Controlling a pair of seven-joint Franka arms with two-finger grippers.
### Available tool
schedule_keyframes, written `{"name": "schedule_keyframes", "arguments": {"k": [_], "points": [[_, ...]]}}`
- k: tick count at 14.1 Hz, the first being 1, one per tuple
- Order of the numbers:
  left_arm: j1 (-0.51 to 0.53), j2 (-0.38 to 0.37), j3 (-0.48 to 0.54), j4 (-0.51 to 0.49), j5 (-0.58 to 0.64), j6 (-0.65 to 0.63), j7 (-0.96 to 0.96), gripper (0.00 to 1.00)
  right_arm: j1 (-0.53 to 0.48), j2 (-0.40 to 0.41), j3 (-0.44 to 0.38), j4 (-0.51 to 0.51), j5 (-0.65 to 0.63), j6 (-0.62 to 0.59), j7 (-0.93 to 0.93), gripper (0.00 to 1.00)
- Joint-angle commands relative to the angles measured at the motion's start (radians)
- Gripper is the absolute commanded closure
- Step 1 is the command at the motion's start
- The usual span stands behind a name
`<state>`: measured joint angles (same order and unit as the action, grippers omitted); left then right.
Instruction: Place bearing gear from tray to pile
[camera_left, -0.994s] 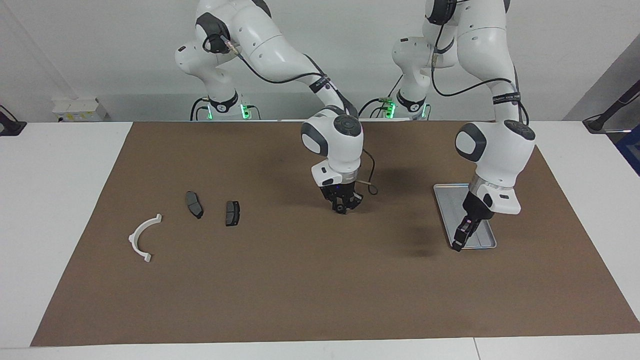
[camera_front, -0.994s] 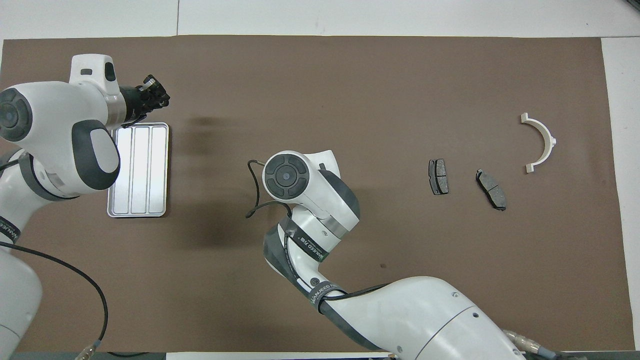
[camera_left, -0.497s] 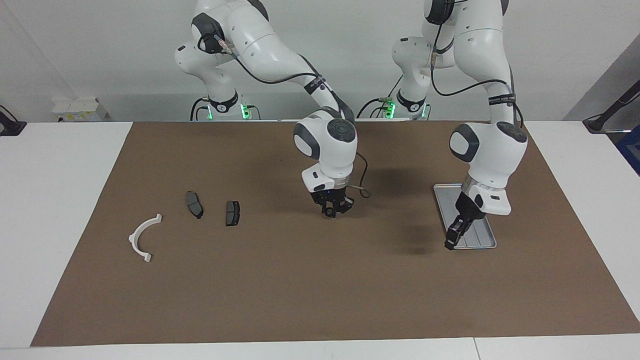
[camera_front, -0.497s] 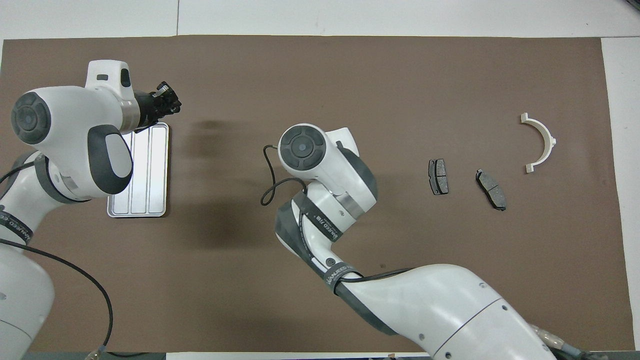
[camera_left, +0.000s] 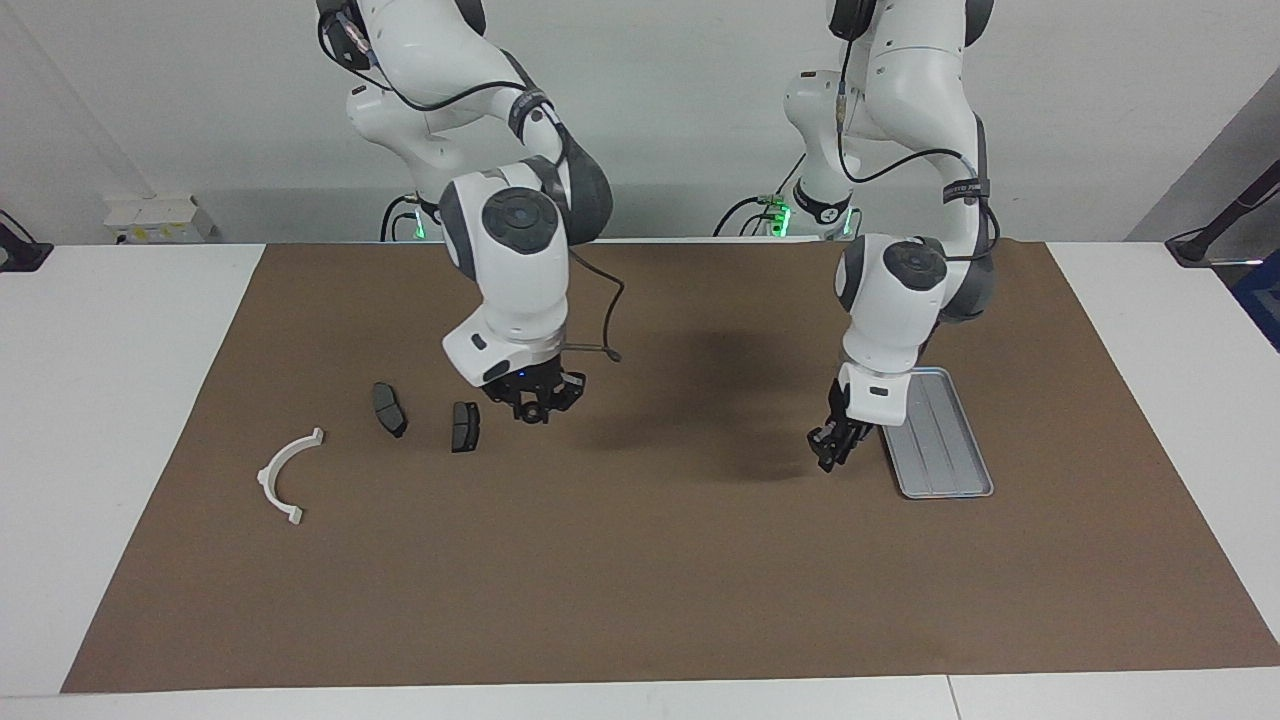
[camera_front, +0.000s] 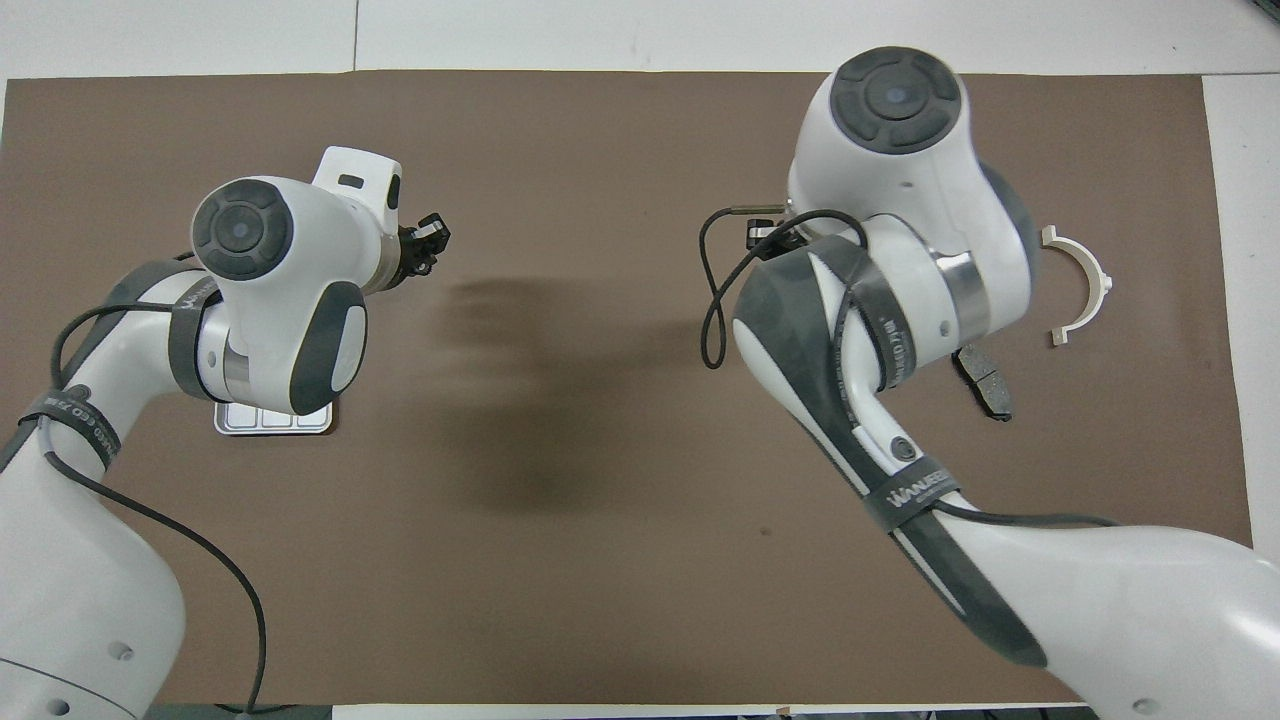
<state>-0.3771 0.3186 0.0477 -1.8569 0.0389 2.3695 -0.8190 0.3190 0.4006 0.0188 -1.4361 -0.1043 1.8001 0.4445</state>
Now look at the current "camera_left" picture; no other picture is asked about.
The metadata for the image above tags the silver metal tray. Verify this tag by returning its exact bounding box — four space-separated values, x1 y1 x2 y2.
878 367 995 500

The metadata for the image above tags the dark grey curved brake pad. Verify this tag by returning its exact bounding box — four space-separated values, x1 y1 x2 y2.
371 382 409 440

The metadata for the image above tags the brown table mat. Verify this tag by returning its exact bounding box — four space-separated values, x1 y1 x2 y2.
60 240 1280 695

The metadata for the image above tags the black angled stand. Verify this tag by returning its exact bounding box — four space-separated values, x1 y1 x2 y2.
1165 160 1280 266

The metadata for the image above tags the blue box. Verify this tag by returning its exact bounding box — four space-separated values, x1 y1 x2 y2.
1232 250 1280 351

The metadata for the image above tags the black clamp stand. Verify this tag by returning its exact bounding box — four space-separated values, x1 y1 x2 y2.
0 208 53 273

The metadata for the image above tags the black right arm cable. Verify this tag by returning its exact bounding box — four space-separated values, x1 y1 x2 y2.
317 8 628 363

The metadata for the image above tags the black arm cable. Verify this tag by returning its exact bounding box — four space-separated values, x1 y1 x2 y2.
317 8 628 363
835 0 1001 266

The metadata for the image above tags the black right base cable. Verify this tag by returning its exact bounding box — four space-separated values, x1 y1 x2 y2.
380 195 441 242

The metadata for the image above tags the black base cable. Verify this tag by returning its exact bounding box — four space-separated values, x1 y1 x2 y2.
380 195 441 242
713 150 809 238

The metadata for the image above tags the black left base cable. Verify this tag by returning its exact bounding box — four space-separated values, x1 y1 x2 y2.
713 150 809 238

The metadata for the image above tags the white curved plastic bracket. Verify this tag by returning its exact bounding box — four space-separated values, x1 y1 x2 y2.
257 427 326 527

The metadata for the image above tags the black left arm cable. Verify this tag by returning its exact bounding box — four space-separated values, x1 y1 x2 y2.
835 0 1001 266

